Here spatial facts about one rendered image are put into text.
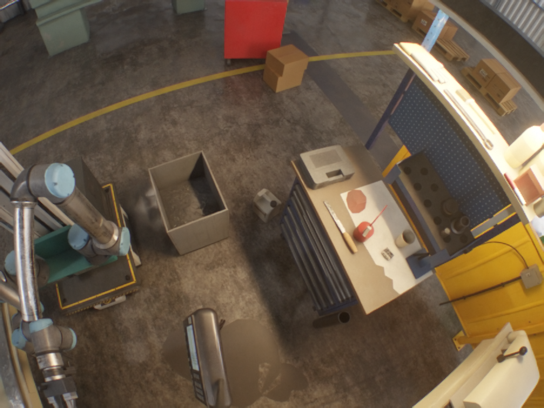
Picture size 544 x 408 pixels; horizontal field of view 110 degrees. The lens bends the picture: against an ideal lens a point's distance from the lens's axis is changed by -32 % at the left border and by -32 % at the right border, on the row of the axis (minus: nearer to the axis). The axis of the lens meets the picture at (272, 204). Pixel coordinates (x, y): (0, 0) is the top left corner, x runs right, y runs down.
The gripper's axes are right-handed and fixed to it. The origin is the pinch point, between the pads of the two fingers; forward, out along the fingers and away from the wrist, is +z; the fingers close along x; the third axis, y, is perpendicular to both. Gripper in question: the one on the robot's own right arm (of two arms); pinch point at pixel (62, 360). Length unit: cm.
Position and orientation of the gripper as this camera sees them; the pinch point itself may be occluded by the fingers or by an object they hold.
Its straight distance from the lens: 180.1
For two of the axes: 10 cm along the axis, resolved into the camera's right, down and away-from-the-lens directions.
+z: 2.1, 6.7, 7.1
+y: -5.4, -5.3, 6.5
